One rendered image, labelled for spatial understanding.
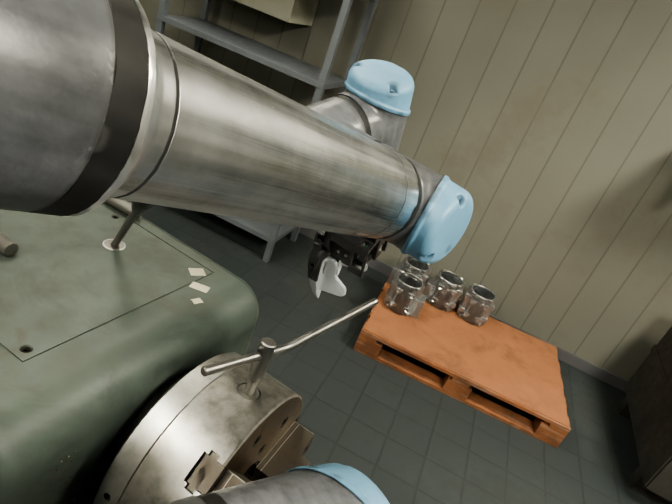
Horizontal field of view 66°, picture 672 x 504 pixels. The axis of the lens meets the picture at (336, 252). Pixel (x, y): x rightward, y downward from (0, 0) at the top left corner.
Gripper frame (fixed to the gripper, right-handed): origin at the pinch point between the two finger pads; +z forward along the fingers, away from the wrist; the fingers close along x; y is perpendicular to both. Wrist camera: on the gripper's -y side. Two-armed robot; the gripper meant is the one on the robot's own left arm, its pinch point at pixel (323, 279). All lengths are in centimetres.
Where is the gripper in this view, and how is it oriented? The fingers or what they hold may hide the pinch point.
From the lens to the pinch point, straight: 80.6
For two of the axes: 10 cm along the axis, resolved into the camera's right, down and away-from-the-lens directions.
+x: 5.3, -5.4, 6.5
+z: -1.5, 7.0, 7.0
